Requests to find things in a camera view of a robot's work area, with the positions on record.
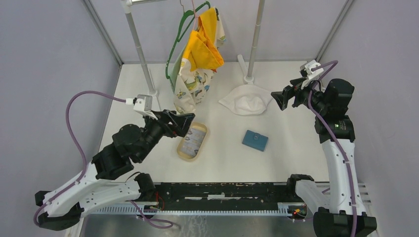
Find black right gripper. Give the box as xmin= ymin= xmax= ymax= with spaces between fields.
xmin=271 ymin=75 xmax=330 ymax=115

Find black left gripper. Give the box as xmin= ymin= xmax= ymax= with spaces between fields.
xmin=138 ymin=108 xmax=197 ymax=161

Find blue leather card holder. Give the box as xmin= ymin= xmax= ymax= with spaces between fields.
xmin=242 ymin=130 xmax=269 ymax=152

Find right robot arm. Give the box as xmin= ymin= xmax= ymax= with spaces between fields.
xmin=271 ymin=79 xmax=377 ymax=237

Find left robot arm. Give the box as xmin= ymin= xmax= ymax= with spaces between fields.
xmin=34 ymin=110 xmax=195 ymax=231

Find beige oval tray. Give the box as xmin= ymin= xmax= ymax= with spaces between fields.
xmin=176 ymin=122 xmax=210 ymax=162

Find white crumpled cloth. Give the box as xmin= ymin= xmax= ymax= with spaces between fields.
xmin=218 ymin=84 xmax=272 ymax=116

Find dinosaur print hanging cloth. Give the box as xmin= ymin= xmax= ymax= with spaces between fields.
xmin=171 ymin=8 xmax=226 ymax=115

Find right rack pole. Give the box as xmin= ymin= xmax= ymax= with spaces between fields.
xmin=237 ymin=0 xmax=265 ymax=84

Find rack pole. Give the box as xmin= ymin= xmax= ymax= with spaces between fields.
xmin=237 ymin=0 xmax=265 ymax=84
xmin=120 ymin=0 xmax=161 ymax=110

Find light green hanging cloth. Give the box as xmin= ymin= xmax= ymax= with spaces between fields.
xmin=169 ymin=54 xmax=182 ymax=92

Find yellow hanging cloth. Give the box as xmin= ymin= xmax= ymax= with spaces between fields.
xmin=181 ymin=7 xmax=226 ymax=72

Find green clothes hanger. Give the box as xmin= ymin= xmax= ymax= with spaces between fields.
xmin=165 ymin=0 xmax=211 ymax=79

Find left rack pole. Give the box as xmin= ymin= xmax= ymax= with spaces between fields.
xmin=120 ymin=0 xmax=161 ymax=110

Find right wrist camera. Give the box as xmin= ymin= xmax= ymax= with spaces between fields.
xmin=300 ymin=60 xmax=324 ymax=89

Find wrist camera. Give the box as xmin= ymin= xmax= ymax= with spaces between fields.
xmin=125 ymin=94 xmax=157 ymax=119
xmin=300 ymin=60 xmax=324 ymax=89

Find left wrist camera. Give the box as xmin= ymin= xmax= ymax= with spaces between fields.
xmin=125 ymin=94 xmax=157 ymax=119

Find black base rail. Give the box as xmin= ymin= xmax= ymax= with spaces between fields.
xmin=137 ymin=182 xmax=303 ymax=211

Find white slotted cable duct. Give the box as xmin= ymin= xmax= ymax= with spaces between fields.
xmin=85 ymin=204 xmax=308 ymax=217

